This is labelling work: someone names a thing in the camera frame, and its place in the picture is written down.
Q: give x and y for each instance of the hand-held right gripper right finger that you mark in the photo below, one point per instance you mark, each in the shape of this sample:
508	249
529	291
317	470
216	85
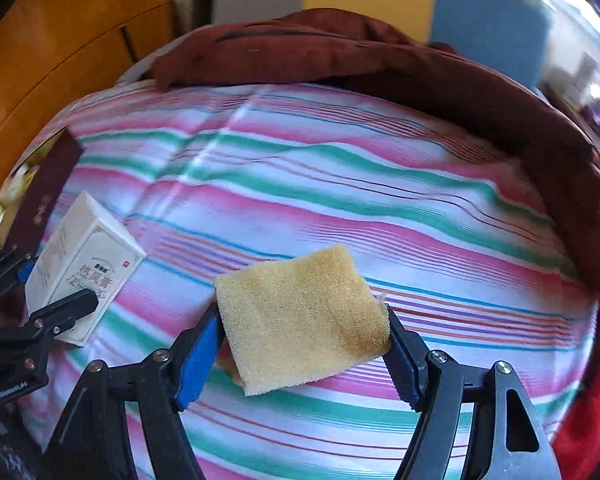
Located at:
405	375

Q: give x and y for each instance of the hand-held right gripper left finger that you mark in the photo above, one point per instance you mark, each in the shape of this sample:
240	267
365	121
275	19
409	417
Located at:
200	370

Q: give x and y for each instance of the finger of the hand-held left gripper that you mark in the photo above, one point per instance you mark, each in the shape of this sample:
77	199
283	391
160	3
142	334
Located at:
2	270
65	307

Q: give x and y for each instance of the white cardboard box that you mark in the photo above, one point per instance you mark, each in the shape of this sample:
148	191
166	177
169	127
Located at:
90	250

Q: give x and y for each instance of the maroon tin box gold inside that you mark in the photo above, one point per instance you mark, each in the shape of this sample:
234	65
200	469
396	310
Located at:
45	200

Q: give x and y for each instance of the yellow sponge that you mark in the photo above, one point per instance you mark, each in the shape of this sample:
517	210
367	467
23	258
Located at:
300	310

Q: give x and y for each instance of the red cloth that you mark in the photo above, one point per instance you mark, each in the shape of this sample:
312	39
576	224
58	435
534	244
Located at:
595	385

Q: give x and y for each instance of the striped blanket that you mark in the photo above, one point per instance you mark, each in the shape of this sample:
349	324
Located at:
305	185

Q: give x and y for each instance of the wooden wardrobe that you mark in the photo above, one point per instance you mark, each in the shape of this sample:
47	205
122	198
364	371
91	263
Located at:
55	60

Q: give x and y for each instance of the white armrest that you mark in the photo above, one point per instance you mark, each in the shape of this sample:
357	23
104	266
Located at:
132	72

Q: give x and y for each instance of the maroon cloth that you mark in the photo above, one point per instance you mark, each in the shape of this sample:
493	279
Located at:
480	100

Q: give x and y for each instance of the wooden side table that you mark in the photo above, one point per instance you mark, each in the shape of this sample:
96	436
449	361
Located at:
580	100

